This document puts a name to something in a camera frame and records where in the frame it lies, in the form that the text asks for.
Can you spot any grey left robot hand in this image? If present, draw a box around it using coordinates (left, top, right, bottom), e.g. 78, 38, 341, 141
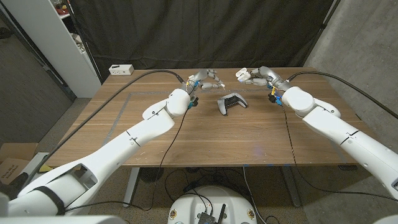
185, 68, 226, 94

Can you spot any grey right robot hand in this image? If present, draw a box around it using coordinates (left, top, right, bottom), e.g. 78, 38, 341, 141
244, 65, 293, 93

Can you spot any white AirPods case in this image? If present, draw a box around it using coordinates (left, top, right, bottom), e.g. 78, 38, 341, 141
235, 67, 252, 83

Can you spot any white black game controller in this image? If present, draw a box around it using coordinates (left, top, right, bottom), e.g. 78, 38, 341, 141
216, 92, 249, 116

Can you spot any black backdrop curtain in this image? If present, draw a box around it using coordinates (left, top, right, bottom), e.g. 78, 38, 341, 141
68, 0, 335, 83

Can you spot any black backdrop stand pole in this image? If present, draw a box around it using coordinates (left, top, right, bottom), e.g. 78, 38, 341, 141
302, 0, 342, 68

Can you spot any white power strip box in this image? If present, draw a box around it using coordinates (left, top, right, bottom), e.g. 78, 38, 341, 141
108, 64, 135, 76

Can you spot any black round floor fan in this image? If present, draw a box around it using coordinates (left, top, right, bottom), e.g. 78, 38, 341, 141
139, 167, 165, 184

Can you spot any grey table leg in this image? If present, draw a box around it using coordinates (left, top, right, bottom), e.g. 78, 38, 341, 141
123, 167, 141, 208
279, 166, 302, 208

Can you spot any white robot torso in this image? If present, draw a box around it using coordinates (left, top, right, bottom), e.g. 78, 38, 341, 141
167, 185, 258, 224

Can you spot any black antenna module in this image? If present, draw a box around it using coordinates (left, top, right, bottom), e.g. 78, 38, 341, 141
197, 203, 227, 224

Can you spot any white cabinet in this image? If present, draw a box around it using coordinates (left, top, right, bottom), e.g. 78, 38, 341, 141
1, 0, 103, 99

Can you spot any white floor platform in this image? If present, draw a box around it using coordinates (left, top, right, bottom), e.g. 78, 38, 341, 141
21, 151, 52, 184

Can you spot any brown cardboard box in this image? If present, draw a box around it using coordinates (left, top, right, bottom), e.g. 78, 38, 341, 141
0, 142, 39, 186

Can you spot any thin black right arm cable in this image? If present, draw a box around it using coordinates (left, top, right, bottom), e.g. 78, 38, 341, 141
279, 104, 398, 202

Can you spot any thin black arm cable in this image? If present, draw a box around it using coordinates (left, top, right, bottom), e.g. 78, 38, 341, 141
279, 104, 398, 202
63, 105, 190, 213

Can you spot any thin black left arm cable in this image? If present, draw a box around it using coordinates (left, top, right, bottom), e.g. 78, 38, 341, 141
63, 105, 190, 213

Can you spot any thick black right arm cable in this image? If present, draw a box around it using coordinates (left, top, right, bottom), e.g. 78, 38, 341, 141
285, 71, 398, 121

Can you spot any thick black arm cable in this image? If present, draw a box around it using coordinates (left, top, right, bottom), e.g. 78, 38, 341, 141
285, 71, 398, 121
23, 69, 187, 187

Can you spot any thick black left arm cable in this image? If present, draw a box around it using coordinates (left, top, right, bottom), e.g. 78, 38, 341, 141
23, 69, 187, 187

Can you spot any grey floor cable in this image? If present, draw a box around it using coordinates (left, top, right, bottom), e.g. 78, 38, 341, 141
242, 166, 267, 224

